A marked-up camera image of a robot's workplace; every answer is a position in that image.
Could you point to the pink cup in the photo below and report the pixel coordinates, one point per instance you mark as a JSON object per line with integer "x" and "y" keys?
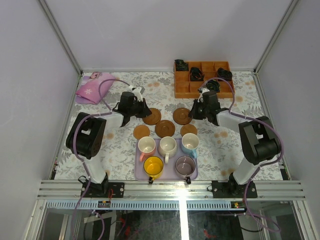
{"x": 147, "y": 147}

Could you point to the yellow cup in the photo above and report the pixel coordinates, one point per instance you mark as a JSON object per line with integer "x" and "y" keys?
{"x": 153, "y": 166}

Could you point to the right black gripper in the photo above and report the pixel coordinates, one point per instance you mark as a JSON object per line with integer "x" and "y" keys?
{"x": 193, "y": 114}

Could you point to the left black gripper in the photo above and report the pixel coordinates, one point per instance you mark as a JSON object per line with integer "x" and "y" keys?
{"x": 139, "y": 108}

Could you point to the black rolled item right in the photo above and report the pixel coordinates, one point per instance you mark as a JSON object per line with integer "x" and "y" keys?
{"x": 224, "y": 74}

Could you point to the black rolled item top left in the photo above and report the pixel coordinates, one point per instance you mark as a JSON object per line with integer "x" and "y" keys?
{"x": 181, "y": 65}

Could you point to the beige speckled cup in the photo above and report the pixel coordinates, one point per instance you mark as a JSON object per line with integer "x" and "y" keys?
{"x": 167, "y": 148}

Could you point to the black rolled item orange trim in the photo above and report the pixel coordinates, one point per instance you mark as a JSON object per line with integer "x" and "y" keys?
{"x": 196, "y": 75}

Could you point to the light blue cup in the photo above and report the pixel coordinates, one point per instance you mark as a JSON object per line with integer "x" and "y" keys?
{"x": 189, "y": 144}

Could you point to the blue slotted cable duct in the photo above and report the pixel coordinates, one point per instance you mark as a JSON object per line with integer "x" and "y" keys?
{"x": 214, "y": 205}

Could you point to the light wooden coaster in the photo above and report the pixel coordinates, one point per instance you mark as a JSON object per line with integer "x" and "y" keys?
{"x": 141, "y": 131}
{"x": 188, "y": 128}

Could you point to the orange wooden compartment box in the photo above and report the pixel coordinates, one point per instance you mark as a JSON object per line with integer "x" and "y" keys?
{"x": 186, "y": 89}

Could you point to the dark wooden coaster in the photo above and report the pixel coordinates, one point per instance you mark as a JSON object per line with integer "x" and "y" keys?
{"x": 181, "y": 116}
{"x": 165, "y": 128}
{"x": 154, "y": 118}

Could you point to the aluminium front rail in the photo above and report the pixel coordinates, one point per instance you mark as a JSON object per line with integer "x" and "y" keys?
{"x": 273, "y": 190}

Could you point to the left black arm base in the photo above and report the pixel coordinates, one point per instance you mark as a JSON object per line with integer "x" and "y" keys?
{"x": 106, "y": 189}

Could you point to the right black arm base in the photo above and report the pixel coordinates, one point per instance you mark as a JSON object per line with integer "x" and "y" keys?
{"x": 229, "y": 189}

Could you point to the black rolled item green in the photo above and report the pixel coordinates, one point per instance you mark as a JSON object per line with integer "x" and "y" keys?
{"x": 213, "y": 86}

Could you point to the pink folded cloth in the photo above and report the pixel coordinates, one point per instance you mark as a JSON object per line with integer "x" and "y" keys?
{"x": 94, "y": 88}

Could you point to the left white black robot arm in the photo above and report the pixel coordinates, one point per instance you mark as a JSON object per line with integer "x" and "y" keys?
{"x": 86, "y": 135}

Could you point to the lilac plastic tray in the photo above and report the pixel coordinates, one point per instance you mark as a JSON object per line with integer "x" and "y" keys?
{"x": 169, "y": 171}

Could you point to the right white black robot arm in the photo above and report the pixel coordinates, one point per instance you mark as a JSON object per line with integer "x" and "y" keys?
{"x": 259, "y": 141}

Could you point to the purple grey cup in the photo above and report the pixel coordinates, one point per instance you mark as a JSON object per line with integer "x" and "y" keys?
{"x": 185, "y": 167}

